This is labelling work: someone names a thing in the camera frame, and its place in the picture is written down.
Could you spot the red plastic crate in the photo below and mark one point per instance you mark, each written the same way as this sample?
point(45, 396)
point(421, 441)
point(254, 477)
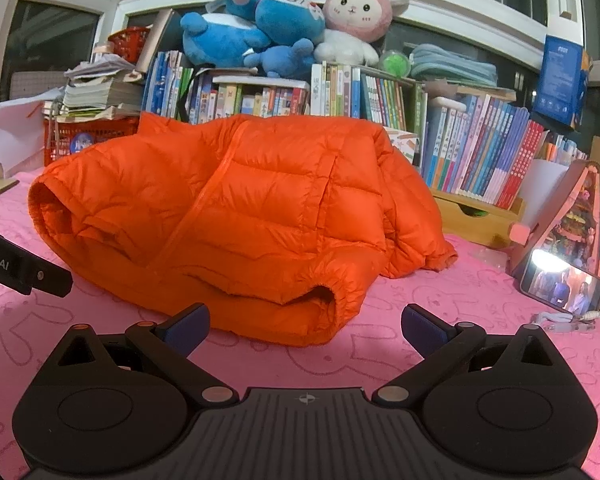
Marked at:
point(65, 145)

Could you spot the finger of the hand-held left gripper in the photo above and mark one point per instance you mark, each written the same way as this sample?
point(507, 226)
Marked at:
point(50, 280)

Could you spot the grey pegboard panel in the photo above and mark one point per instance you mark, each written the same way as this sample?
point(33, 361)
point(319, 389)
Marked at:
point(30, 85)

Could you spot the bunch of coloured pens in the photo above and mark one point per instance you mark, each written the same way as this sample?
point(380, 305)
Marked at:
point(560, 152)

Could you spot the row of colourful books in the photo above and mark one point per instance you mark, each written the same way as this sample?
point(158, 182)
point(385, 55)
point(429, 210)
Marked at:
point(480, 150)

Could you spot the white pen holder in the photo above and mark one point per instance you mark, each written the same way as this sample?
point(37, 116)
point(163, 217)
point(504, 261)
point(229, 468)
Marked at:
point(542, 185)

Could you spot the blue cat plush toy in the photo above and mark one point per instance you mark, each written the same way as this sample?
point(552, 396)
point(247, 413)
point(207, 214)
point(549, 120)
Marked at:
point(285, 15)

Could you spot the stack of magazines and papers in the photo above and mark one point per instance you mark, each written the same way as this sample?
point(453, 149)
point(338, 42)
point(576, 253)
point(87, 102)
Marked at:
point(95, 92)

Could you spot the pink rabbit print blanket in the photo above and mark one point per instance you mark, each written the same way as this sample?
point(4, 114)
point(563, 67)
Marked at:
point(380, 320)

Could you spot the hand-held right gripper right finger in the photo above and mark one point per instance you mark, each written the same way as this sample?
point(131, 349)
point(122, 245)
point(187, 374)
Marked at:
point(420, 327)

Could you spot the blue and white plush toy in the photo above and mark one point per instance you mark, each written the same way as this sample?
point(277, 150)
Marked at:
point(220, 35)

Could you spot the pink rabbit plush toy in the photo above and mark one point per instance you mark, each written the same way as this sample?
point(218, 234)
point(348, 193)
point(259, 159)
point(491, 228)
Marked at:
point(355, 10)

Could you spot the smartphone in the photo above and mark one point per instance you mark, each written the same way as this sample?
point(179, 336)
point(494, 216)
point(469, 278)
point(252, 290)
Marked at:
point(560, 285)

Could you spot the blue cardboard box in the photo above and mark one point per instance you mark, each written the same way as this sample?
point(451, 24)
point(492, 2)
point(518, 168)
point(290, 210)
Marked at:
point(560, 80)

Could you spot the white window frame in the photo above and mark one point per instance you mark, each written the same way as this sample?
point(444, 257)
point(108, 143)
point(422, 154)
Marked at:
point(455, 17)

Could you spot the white printed carton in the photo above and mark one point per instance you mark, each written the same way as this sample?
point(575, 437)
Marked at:
point(402, 145)

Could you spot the small blue plush toy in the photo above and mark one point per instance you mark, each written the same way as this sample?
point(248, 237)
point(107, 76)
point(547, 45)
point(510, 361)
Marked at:
point(277, 57)

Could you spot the folded teal blanket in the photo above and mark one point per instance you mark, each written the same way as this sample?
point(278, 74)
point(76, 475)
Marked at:
point(455, 65)

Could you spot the orange puffer jacket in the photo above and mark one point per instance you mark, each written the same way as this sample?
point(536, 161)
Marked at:
point(260, 200)

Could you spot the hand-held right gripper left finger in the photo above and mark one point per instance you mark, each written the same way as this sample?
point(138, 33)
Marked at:
point(190, 332)

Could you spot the row of tall blue books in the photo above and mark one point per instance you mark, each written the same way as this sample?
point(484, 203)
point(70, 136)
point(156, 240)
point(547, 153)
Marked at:
point(165, 85)

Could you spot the green round toy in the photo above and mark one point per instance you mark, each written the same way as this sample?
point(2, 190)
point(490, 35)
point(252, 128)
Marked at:
point(395, 62)

